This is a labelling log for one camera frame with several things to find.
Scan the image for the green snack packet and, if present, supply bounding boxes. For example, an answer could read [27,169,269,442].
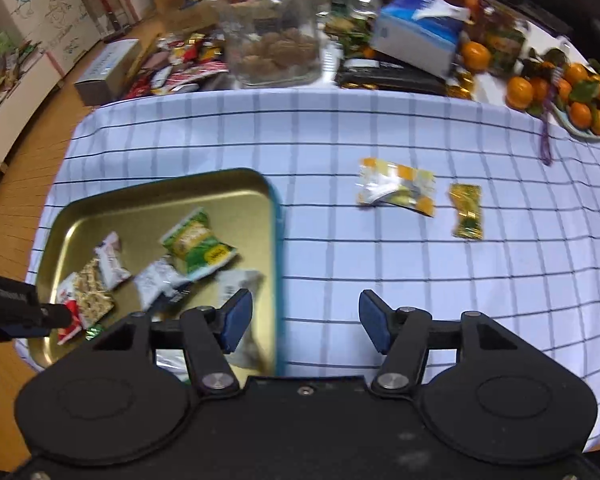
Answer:
[160,208,239,281]

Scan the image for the grey white snack packet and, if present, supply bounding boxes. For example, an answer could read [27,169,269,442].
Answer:
[215,269,266,306]

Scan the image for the blue white tissue box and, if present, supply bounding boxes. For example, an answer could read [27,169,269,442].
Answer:
[370,0,473,80]

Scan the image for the orange silver candy packet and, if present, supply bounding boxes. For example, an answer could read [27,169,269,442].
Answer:
[356,157,437,218]

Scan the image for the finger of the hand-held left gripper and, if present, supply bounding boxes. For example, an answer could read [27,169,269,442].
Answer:
[37,302,76,331]

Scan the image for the group of oranges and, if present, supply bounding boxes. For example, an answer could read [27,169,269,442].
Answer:
[506,60,600,137]

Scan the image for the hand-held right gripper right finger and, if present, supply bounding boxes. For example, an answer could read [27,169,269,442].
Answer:
[358,290,518,394]

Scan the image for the pile of mixed snack wrappers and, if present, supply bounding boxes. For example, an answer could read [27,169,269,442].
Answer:
[125,32,231,101]

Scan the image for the small glass jar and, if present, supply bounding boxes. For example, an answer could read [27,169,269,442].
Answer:
[346,0,382,23]

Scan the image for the gold metal tray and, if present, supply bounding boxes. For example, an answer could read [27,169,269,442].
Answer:
[27,167,287,377]

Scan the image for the white printed cardboard boxes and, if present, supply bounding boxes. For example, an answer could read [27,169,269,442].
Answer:
[0,0,103,76]

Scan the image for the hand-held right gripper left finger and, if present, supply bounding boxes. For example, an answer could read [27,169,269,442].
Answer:
[92,288,254,392]

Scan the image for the white striped snack packet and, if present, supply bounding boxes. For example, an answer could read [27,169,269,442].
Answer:
[132,256,195,311]

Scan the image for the single orange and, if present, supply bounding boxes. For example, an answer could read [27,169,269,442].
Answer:
[459,41,492,73]

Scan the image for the blue checked white tablecloth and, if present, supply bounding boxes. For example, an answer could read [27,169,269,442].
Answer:
[25,84,600,456]

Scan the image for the grey cardboard box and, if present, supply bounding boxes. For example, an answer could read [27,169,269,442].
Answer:
[74,38,143,107]

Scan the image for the pale green plate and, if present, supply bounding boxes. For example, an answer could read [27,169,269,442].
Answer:
[550,105,600,142]

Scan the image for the red white snack packet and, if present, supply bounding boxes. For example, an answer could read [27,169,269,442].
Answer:
[94,231,132,291]
[55,272,88,347]

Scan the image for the clear nut bar packet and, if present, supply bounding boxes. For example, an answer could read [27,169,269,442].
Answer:
[75,257,117,325]

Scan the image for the purple string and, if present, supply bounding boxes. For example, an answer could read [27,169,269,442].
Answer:
[539,100,556,167]

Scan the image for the white low cabinet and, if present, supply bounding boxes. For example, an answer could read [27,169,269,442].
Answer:
[0,35,66,211]

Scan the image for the gold wrapped candy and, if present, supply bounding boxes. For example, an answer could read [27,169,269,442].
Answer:
[448,183,485,241]

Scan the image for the heap of walnuts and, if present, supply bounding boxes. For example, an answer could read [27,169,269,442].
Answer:
[227,27,321,81]

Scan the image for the large glass jar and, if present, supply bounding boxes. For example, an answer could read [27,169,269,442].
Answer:
[212,0,331,88]

